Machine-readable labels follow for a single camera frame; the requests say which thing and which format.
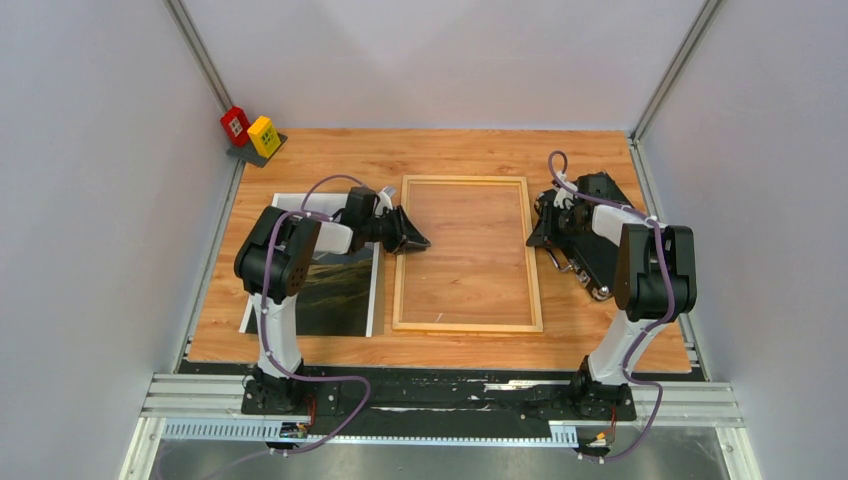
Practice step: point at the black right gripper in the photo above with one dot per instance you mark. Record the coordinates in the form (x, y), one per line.
(544, 234)

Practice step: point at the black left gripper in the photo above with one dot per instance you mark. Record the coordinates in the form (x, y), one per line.
(407, 237)

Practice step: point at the light wooden picture frame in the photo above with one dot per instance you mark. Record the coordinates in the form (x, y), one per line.
(467, 255)

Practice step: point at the clear acrylic sheet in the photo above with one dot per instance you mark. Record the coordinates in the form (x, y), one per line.
(467, 255)

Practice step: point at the landscape photo print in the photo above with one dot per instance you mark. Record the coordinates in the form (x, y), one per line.
(340, 294)

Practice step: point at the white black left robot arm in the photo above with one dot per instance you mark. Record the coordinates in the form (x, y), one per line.
(273, 264)

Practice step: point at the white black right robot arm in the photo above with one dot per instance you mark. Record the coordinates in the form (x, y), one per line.
(666, 289)

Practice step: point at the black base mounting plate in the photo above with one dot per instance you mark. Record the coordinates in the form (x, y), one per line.
(422, 402)

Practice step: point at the yellow toy house block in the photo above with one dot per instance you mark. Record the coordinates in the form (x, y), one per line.
(264, 137)

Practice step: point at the red toy house block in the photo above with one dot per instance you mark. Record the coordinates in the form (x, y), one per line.
(235, 124)

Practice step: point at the black ribbed frame backing board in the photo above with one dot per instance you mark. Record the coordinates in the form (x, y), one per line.
(605, 261)

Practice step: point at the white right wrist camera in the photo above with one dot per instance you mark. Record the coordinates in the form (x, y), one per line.
(566, 192)

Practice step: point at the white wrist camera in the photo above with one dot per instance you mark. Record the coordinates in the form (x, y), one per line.
(384, 201)
(566, 192)

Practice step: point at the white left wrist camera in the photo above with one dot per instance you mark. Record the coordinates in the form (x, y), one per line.
(384, 201)

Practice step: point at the aluminium rail right table edge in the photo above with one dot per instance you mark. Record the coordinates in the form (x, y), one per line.
(653, 204)

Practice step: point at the grey toy base plate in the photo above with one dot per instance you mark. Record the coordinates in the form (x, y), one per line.
(250, 155)

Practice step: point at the aluminium front rail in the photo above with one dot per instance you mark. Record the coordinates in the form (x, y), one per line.
(188, 407)

